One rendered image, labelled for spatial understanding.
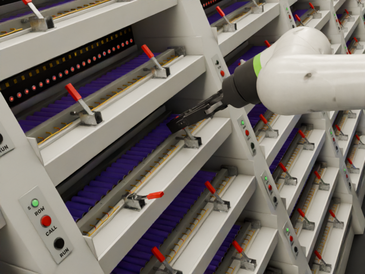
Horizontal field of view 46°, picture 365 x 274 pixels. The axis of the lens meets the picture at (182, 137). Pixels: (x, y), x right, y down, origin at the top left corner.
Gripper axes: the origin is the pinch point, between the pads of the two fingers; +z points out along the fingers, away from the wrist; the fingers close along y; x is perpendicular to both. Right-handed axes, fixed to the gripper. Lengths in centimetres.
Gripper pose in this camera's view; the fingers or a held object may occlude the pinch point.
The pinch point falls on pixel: (181, 121)
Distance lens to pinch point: 105.8
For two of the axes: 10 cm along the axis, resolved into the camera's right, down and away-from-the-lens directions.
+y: 4.6, -4.5, 7.7
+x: -5.5, -8.2, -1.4
